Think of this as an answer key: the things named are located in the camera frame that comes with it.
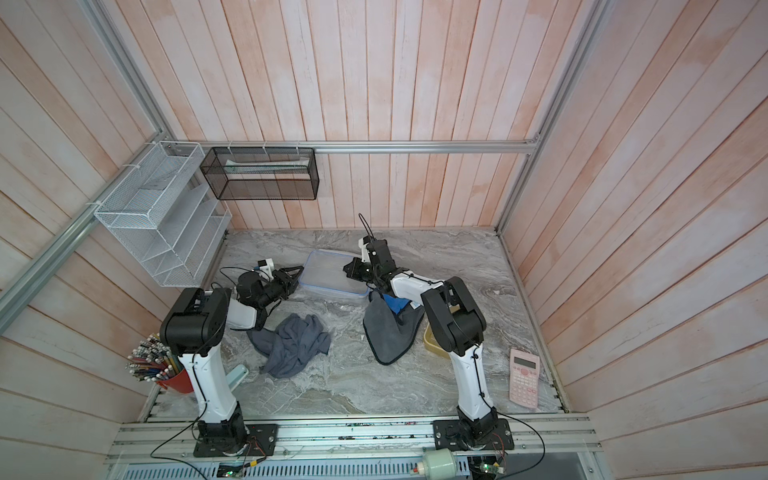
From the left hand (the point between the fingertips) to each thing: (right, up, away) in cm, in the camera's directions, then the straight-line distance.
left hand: (306, 270), depth 97 cm
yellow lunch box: (+39, -21, -14) cm, 47 cm away
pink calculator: (+65, -30, -15) cm, 73 cm away
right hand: (+12, +1, 0) cm, 12 cm away
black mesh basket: (-17, +34, +7) cm, 39 cm away
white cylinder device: (+37, -41, -34) cm, 65 cm away
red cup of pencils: (-29, -20, -29) cm, 46 cm away
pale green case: (-15, -29, -17) cm, 36 cm away
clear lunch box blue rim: (+4, 0, +9) cm, 10 cm away
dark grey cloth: (-2, -22, -12) cm, 25 cm away
